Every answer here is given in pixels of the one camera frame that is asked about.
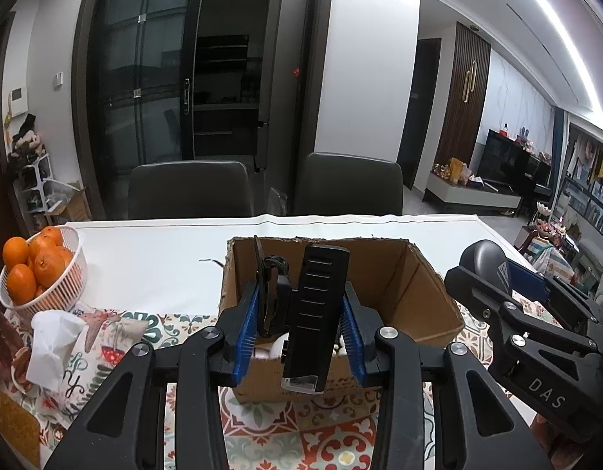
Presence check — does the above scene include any dark grey chair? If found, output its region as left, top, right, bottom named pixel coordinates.
left=292, top=153, right=405, bottom=216
left=128, top=161, right=253, bottom=219

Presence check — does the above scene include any striped fabric bag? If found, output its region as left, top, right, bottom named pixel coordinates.
left=527, top=235, right=576, bottom=285

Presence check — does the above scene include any white shoe rack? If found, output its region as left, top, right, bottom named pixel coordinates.
left=15, top=154, right=55, bottom=216

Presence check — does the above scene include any black ribbed bike light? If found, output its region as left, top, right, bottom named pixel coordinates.
left=281, top=244, right=351, bottom=396

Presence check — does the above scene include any glass sliding door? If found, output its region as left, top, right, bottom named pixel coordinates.
left=74, top=0, right=209, bottom=216

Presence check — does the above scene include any white tablecloth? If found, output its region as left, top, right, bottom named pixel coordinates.
left=61, top=213, right=532, bottom=319

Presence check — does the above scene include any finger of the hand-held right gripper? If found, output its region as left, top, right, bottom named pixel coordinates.
left=444, top=264, right=603, bottom=369
left=507, top=259, right=603, bottom=344

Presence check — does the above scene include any black cable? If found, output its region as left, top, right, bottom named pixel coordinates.
left=253, top=236, right=289, bottom=287

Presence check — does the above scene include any black television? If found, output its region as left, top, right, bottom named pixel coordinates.
left=480, top=130, right=552, bottom=197

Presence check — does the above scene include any patterned table runner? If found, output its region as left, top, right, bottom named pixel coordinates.
left=0, top=304, right=567, bottom=470

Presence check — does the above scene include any dark interior door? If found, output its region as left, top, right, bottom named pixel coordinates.
left=397, top=38, right=442, bottom=192

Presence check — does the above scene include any white plastic basket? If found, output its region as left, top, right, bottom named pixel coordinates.
left=0, top=225, right=87, bottom=309

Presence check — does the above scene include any ceiling light strip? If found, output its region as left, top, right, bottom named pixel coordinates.
left=507, top=0, right=603, bottom=113

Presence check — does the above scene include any round dark grey device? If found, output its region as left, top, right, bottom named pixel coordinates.
left=459, top=239, right=509, bottom=295

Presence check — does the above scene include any yellow box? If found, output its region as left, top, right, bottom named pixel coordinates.
left=447, top=157, right=471, bottom=184

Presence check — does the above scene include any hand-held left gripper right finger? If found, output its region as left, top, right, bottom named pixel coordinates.
left=341, top=283, right=557, bottom=470

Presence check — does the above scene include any white television cabinet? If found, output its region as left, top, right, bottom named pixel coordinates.
left=424, top=171, right=522, bottom=216

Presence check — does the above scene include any white intercom panel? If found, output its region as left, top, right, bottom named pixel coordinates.
left=8, top=87, right=28, bottom=116

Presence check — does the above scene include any white tissue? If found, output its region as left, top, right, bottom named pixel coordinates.
left=25, top=311, right=84, bottom=392

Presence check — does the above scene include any orange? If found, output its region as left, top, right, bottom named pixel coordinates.
left=40, top=225, right=65, bottom=248
left=34, top=246, right=74, bottom=289
left=2, top=236, right=31, bottom=268
left=27, top=237, right=55, bottom=260
left=7, top=264, right=38, bottom=306

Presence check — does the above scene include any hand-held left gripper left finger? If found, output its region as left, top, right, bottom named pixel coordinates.
left=42, top=281, right=260, bottom=470

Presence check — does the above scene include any brown cardboard box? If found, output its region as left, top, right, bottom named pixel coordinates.
left=218, top=235, right=466, bottom=405

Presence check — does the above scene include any mustard yellow mat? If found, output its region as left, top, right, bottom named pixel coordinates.
left=0, top=382, right=42, bottom=468

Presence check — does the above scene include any floral fabric tissue cover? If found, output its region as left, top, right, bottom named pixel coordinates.
left=37, top=311, right=160, bottom=432

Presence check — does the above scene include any grey refrigerator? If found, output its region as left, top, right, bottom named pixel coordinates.
left=255, top=0, right=312, bottom=172

